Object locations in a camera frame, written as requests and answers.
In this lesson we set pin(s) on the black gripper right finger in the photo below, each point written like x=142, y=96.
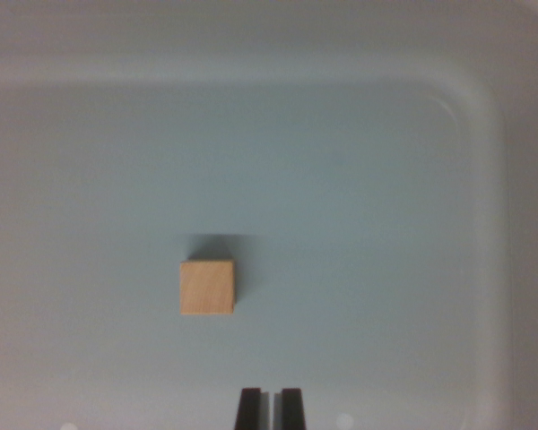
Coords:
x=292, y=410

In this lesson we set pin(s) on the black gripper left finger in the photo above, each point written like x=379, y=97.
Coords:
x=250, y=410

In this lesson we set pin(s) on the light wooden cube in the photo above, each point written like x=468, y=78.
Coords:
x=207, y=287

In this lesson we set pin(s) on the pale blue plastic bin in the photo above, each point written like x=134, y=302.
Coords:
x=341, y=188

